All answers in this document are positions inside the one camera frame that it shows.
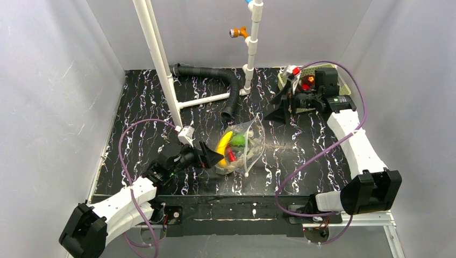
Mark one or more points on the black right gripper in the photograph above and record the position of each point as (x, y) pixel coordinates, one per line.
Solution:
(288, 103)

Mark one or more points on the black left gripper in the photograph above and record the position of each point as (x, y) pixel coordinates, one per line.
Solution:
(200, 156)

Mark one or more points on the yellow fake banana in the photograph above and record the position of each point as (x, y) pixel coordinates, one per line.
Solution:
(221, 147)

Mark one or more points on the red fake tomato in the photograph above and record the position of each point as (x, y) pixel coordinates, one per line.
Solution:
(306, 85)

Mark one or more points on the clear zip top bag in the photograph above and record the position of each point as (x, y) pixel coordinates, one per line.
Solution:
(247, 156)

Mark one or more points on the light green fake fruit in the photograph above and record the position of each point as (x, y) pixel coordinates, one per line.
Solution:
(238, 140)

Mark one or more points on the red fake fruit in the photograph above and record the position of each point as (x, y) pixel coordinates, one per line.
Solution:
(309, 79)

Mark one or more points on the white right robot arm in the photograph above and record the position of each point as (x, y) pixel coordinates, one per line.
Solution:
(373, 186)

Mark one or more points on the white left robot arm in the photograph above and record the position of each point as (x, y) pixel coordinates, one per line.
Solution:
(91, 228)

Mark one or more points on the red fake chili pepper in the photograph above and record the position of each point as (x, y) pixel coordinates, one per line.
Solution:
(231, 155)

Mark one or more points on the pale green perforated basket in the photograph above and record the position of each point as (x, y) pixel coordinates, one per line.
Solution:
(343, 88)

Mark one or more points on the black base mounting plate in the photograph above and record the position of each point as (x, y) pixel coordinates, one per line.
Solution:
(229, 215)

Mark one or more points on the orange spigot valve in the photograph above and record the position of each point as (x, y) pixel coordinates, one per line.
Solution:
(239, 32)

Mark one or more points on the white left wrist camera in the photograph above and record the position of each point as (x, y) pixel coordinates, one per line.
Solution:
(185, 135)

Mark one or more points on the white PVC pipe frame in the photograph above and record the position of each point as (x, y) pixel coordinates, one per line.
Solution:
(146, 16)

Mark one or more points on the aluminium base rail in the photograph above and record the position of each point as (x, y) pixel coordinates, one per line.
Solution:
(361, 235)

